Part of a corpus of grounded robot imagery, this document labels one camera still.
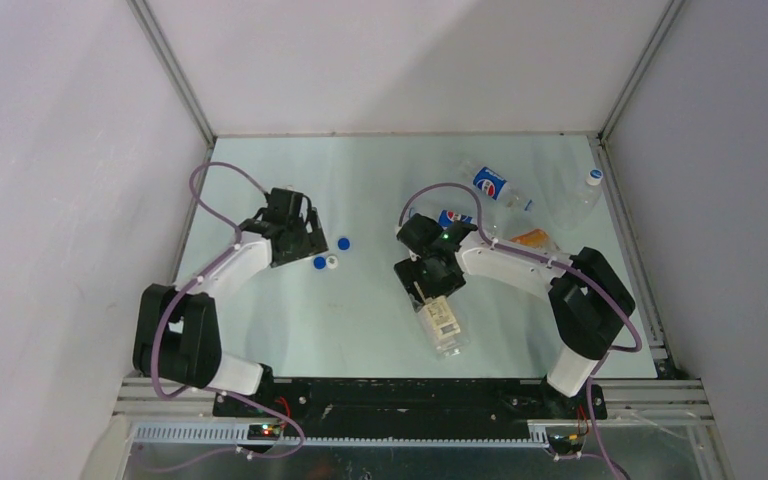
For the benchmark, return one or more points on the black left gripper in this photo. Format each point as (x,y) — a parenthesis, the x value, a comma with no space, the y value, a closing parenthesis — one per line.
(312,242)

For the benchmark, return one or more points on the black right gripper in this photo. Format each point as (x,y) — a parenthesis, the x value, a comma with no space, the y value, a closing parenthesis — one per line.
(408,273)

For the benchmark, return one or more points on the cream label clear bottle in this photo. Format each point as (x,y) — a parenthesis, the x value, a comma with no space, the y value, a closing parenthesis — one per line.
(444,331)

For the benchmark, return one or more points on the clear unlabelled plastic bottle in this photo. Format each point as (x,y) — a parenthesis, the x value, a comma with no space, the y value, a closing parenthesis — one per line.
(575,202)

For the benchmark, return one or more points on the white bottle cap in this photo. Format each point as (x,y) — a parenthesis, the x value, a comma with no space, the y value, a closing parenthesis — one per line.
(332,262)
(594,177)

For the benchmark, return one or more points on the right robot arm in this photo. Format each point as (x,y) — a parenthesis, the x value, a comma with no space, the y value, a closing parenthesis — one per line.
(589,302)

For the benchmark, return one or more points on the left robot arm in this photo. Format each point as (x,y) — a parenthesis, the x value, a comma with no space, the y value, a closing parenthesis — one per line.
(178,335)

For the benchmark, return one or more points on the Pepsi bottle blue label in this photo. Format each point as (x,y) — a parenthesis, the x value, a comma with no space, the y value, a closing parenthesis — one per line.
(494,185)

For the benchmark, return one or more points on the orange label plastic bottle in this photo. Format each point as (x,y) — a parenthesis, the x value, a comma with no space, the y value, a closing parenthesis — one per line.
(537,239)

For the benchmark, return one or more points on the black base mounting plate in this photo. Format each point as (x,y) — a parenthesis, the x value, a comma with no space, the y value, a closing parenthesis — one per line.
(426,408)

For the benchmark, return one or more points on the right controller board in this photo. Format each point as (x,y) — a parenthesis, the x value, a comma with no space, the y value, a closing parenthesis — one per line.
(561,447)

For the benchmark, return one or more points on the controller board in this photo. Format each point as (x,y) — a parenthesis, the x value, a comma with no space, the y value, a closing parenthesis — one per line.
(264,432)
(561,447)

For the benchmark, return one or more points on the left controller board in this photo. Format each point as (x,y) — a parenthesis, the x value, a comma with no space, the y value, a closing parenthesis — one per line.
(264,432)

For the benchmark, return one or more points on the white slotted cable duct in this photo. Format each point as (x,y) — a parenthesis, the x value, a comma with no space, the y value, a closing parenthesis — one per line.
(239,434)

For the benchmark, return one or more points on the grey aluminium frame rail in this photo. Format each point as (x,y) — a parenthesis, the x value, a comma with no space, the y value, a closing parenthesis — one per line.
(673,403)

